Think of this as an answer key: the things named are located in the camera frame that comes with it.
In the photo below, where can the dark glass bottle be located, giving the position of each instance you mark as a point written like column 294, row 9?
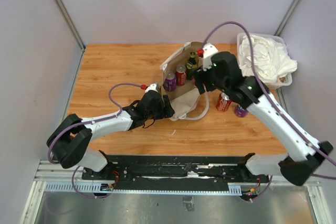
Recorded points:
column 191, row 65

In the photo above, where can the purple soda can rear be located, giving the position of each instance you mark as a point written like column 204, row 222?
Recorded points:
column 170, row 82

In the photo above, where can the aluminium frame rail right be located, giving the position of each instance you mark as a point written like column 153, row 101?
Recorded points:
column 287, row 17

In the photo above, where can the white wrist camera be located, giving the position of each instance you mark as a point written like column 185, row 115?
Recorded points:
column 205, row 54
column 153, row 86

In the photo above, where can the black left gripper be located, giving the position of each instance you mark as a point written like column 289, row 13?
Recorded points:
column 166, row 112

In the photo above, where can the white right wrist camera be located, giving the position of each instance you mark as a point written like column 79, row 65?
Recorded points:
column 205, row 54

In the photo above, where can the white crumpled cloth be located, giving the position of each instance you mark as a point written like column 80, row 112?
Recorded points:
column 270, row 58

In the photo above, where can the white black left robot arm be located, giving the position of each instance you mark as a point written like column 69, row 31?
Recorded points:
column 69, row 142

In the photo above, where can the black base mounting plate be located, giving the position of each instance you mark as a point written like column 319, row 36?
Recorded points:
column 176, row 173

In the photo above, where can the white plastic basket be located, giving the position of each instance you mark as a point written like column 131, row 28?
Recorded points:
column 278, row 77

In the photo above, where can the red soda can rear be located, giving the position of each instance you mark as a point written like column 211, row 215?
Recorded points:
column 180, row 75

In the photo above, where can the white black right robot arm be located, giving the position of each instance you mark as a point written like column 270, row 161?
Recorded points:
column 304, row 152

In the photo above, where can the red coke can front left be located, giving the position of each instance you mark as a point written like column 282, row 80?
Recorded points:
column 223, row 102

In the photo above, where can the aluminium frame rail left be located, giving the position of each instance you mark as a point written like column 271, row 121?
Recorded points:
column 69, row 22

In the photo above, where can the aluminium frame rail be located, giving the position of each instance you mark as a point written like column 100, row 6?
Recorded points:
column 287, row 17
column 69, row 22

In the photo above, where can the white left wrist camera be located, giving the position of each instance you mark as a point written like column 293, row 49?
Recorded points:
column 153, row 86

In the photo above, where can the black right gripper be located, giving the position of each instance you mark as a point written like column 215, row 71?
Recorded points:
column 200, row 75

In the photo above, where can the front aluminium frame rails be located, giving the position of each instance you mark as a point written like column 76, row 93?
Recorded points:
column 53, row 172

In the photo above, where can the purple fanta can front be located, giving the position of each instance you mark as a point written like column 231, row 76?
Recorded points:
column 240, row 111

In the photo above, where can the pink patterned canvas bag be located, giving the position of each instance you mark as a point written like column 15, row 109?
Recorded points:
column 185, row 98

